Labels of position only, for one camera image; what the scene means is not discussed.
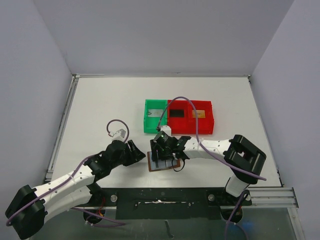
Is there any aluminium left frame rail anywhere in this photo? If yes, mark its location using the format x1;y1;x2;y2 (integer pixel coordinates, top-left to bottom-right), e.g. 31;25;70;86
43;74;80;183

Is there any red plastic bin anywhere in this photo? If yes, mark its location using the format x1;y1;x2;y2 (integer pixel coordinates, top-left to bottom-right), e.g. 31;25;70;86
189;100;215;135
167;100;191;135

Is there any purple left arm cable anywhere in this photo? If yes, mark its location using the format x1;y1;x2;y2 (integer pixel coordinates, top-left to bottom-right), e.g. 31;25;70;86
4;120;130;228

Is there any brown leather card holder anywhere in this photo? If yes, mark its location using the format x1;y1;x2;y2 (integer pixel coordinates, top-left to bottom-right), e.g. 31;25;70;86
146;151;181;172

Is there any red plastic bin middle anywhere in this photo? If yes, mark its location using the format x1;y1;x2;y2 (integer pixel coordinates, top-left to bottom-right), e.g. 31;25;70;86
167;100;191;135

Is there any green plastic bin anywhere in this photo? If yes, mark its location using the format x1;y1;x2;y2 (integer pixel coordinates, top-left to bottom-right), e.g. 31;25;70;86
143;99;168;134

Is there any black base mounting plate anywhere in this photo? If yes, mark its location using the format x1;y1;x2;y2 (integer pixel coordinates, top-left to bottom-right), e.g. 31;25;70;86
84;187;239;220

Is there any red plastic bin right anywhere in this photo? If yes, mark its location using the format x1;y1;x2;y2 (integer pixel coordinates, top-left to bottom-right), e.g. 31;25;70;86
189;100;215;135

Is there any aluminium front frame rail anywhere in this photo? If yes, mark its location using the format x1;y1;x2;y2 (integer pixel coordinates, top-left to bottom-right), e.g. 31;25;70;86
28;186;300;212

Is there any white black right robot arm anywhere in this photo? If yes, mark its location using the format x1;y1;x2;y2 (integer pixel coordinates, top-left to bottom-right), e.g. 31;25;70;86
150;131;267;198

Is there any silver VIP card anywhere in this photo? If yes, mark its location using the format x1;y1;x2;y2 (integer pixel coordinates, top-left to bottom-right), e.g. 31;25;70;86
147;108;163;118

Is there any gold VIP card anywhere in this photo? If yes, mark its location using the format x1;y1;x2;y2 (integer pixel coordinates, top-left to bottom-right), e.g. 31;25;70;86
192;109;206;119

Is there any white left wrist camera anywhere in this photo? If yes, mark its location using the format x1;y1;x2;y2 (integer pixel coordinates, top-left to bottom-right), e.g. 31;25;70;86
109;129;126;142

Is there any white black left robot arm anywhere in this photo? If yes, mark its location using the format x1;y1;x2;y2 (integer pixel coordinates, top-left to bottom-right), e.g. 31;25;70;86
5;140;146;240

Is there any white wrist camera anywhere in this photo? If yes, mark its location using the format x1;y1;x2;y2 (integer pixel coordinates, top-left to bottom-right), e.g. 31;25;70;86
109;129;126;142
160;125;172;137

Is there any aluminium frame rail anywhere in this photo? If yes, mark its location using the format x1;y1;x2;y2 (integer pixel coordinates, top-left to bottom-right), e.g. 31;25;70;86
43;74;80;183
28;186;300;212

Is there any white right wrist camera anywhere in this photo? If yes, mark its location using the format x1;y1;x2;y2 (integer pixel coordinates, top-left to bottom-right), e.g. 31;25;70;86
160;125;172;137

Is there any black card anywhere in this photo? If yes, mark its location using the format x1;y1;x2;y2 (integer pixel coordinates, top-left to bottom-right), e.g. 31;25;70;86
169;109;185;118

